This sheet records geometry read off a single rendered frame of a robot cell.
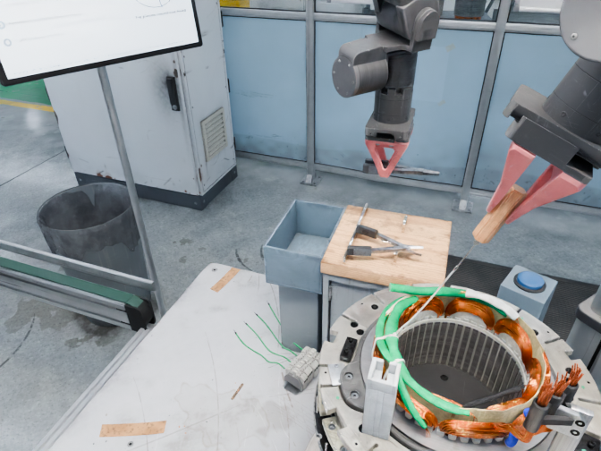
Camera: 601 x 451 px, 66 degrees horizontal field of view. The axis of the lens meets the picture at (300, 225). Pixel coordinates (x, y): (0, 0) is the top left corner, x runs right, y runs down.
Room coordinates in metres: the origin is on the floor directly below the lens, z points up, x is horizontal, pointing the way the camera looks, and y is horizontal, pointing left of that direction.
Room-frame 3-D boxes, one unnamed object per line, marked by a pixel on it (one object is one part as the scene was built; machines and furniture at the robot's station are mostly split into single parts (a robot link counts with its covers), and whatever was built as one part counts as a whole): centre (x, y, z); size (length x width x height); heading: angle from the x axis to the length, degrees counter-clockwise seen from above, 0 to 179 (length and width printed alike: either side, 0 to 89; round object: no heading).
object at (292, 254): (0.71, -0.01, 0.92); 0.17 x 0.11 x 0.28; 161
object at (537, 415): (0.23, -0.21, 1.21); 0.04 x 0.04 x 0.03; 69
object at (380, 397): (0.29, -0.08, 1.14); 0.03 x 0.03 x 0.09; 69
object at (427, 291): (0.43, -0.18, 1.15); 0.15 x 0.04 x 0.02; 69
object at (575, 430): (0.23, -0.22, 1.20); 0.02 x 0.01 x 0.03; 61
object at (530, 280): (0.58, -0.38, 1.04); 0.04 x 0.04 x 0.01
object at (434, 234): (0.66, -0.16, 1.05); 0.20 x 0.19 x 0.02; 71
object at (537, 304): (0.58, -0.38, 0.91); 0.07 x 0.07 x 0.25; 48
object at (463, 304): (0.42, -0.21, 1.12); 0.06 x 0.02 x 0.04; 69
